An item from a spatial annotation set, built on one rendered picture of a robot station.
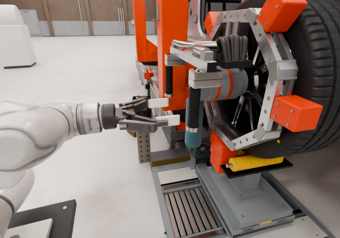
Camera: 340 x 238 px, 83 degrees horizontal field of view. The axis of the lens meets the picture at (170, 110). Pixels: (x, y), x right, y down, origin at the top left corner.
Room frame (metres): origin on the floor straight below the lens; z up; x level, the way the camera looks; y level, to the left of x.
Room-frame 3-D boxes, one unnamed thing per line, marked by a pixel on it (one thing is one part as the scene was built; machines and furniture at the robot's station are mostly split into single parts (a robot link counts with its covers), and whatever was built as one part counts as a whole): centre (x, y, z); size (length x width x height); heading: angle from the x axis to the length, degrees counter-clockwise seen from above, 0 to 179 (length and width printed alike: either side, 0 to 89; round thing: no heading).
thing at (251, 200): (0.83, -0.43, 0.32); 0.40 x 0.30 x 0.28; 14
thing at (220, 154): (0.80, -0.30, 0.48); 0.16 x 0.12 x 0.17; 104
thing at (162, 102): (0.61, 0.04, 0.83); 0.07 x 0.01 x 0.03; 104
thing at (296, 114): (0.48, -0.35, 0.85); 0.09 x 0.08 x 0.07; 14
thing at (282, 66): (0.79, -0.26, 0.85); 0.54 x 0.07 x 0.54; 14
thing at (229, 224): (0.88, -0.42, 0.13); 0.50 x 0.36 x 0.10; 14
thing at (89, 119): (0.49, 0.22, 0.83); 0.09 x 0.06 x 0.09; 14
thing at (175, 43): (0.85, -0.12, 1.03); 0.19 x 0.18 x 0.11; 104
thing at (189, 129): (0.57, -0.08, 0.83); 0.04 x 0.04 x 0.16
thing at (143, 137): (1.35, 0.22, 0.21); 0.10 x 0.10 x 0.42; 14
